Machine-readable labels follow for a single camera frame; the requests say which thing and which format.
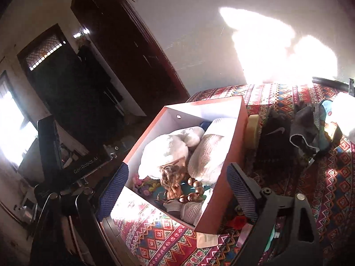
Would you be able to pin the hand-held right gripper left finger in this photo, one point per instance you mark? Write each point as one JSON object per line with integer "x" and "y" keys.
{"x": 113, "y": 191}

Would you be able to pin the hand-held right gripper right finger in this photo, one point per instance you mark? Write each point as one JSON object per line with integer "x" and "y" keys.
{"x": 241, "y": 191}

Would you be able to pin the orange cardboard box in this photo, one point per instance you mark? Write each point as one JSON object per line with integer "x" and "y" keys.
{"x": 222, "y": 199}

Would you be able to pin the colourful flower toy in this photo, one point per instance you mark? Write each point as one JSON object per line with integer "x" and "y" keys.
{"x": 144, "y": 185}

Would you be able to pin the white ribbed foam sleeve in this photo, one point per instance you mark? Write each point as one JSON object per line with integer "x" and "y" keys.
{"x": 210, "y": 149}

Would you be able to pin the white yarn ball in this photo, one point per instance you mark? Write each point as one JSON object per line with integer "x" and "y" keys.
{"x": 192, "y": 213}

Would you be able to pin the green plastic bottle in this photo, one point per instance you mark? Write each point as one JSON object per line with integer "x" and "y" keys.
{"x": 270, "y": 238}

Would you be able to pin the brown curly hair piece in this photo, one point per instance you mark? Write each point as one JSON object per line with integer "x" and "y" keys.
{"x": 173, "y": 180}

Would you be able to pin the small white plush toy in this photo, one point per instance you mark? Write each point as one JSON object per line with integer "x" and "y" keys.
{"x": 163, "y": 152}

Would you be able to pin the large white plush toy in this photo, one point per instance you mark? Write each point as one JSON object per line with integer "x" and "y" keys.
{"x": 345, "y": 113}

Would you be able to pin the pink packet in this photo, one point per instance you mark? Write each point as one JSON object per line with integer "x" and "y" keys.
{"x": 244, "y": 235}

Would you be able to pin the beige card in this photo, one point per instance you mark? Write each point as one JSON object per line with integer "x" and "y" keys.
{"x": 208, "y": 239}

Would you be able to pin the black knit sock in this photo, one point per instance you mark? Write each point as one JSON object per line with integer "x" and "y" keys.
{"x": 273, "y": 141}

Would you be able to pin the yellow foam block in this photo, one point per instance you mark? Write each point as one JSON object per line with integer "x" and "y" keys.
{"x": 253, "y": 130}

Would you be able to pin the bright window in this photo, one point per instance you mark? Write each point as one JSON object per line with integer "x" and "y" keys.
{"x": 14, "y": 127}

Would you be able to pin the patterned red blanket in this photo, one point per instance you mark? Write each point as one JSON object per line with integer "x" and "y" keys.
{"x": 327, "y": 188}

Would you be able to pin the black door with lattice transom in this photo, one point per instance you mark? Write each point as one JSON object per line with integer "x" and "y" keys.
{"x": 55, "y": 83}

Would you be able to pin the dark grey cloth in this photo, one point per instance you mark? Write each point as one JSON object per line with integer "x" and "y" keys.
{"x": 303, "y": 127}

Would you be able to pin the brown panel door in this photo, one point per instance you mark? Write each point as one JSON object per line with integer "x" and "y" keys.
{"x": 119, "y": 61}

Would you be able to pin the dark oval case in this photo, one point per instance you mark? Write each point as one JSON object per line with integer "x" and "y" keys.
{"x": 330, "y": 124}

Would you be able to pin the hanging dark clothes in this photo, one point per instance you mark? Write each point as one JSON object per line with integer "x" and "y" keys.
{"x": 86, "y": 54}

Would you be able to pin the black rod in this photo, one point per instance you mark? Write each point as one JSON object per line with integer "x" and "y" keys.
{"x": 330, "y": 82}

